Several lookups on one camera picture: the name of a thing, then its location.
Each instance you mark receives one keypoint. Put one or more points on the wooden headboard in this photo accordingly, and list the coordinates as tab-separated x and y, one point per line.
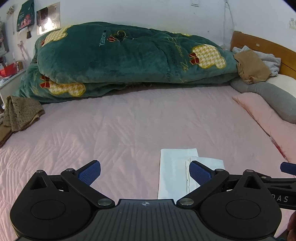
254	41

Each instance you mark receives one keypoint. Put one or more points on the framed wall picture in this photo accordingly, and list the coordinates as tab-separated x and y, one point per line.
4	37

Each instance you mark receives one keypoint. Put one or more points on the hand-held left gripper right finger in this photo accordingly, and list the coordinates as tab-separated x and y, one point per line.
200	173

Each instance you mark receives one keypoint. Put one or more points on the green hanging wall poster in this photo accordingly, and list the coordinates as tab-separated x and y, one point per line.
25	16

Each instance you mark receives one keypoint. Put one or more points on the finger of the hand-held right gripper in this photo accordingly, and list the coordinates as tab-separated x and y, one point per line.
288	167
282	181

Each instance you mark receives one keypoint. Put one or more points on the red box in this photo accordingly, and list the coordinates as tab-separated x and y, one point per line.
7	70

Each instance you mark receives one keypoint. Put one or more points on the shiny photo wall poster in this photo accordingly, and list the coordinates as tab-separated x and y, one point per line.
48	18

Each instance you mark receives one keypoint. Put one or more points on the white wall switch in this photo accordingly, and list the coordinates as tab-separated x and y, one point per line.
194	2

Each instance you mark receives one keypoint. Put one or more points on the brown wooden board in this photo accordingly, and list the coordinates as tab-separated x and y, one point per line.
4	136

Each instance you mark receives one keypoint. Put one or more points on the light grey garment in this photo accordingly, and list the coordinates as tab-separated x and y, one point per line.
270	60

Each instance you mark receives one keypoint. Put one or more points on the tan garment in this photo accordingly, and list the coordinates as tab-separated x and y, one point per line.
252	64

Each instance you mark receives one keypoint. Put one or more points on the pink pillow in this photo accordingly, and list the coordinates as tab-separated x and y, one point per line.
266	115

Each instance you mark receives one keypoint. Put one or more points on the pink quilted bed sheet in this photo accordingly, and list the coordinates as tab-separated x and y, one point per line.
115	129

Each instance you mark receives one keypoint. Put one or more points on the brown knitted cloth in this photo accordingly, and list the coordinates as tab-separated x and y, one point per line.
20	111

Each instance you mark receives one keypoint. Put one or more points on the grey and white pillow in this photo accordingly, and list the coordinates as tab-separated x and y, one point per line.
270	97

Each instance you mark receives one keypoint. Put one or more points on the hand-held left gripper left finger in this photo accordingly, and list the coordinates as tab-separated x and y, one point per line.
90	173

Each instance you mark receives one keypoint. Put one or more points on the white wall socket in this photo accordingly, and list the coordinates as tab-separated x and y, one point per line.
292	23

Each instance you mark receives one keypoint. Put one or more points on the white cloth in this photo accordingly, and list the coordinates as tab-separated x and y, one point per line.
172	169

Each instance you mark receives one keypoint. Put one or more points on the green printed plush blanket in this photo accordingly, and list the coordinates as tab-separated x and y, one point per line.
129	58

